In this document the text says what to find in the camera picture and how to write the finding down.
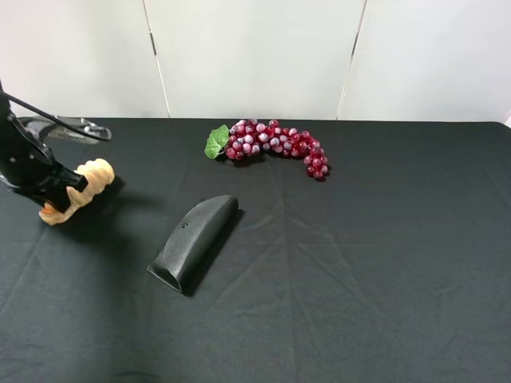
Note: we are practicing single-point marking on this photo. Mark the black curved plastic cover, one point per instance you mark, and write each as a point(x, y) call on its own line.
point(189, 243)

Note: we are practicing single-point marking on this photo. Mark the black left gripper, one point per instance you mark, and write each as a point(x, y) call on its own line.
point(28, 165)

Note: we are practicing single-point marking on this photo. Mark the black tablecloth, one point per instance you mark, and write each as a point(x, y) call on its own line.
point(394, 269)

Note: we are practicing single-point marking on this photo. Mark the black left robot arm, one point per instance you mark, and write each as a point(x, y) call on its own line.
point(28, 166)

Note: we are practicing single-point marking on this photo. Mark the tan spiral bread loaf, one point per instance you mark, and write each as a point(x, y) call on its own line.
point(99, 174)

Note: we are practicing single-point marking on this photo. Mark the red artificial grape bunch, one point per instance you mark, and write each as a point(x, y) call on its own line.
point(248, 138)

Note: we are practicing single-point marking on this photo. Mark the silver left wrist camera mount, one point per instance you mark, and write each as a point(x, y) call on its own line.
point(82, 130)

